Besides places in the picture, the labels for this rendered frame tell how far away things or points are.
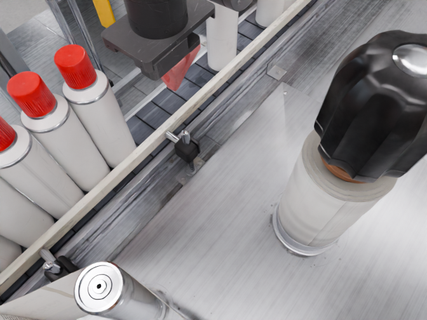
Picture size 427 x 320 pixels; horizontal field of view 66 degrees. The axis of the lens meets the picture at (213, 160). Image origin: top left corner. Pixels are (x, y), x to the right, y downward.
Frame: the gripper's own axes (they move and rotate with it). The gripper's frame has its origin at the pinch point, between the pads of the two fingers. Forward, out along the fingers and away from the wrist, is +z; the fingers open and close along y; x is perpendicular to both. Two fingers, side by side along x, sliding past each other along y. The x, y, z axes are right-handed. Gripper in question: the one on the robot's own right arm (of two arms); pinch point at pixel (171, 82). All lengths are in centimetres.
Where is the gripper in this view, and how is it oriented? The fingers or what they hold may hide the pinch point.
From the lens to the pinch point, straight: 41.6
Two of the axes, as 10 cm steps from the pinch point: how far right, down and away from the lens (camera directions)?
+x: -7.8, -5.4, 3.2
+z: 0.2, 4.8, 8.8
